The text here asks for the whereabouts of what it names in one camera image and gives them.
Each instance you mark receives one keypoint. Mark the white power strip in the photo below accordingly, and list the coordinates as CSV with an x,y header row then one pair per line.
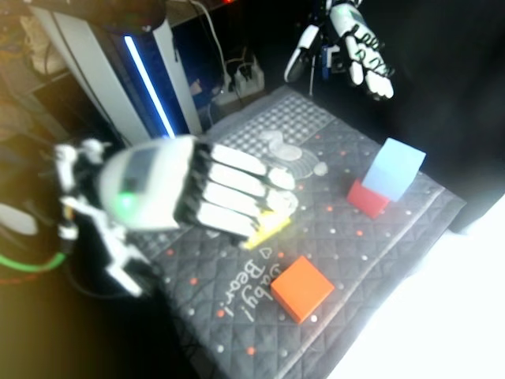
x,y
244,83

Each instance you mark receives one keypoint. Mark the light blue cube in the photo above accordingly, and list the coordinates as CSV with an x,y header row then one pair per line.
x,y
394,169

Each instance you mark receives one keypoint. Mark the yellow foam cube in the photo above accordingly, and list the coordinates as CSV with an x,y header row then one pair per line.
x,y
272,231

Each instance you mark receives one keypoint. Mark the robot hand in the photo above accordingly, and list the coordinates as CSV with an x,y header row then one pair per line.
x,y
355,35
158,185

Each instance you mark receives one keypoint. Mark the orange foam cube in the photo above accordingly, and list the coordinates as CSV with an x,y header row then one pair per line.
x,y
301,288

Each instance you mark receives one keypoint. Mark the white column with blue light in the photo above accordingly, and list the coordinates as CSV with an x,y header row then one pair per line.
x,y
118,79

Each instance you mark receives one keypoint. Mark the red block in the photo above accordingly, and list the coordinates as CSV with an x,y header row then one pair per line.
x,y
365,199

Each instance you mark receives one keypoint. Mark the grey quilt with bear print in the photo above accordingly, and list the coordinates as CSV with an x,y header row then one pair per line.
x,y
315,245

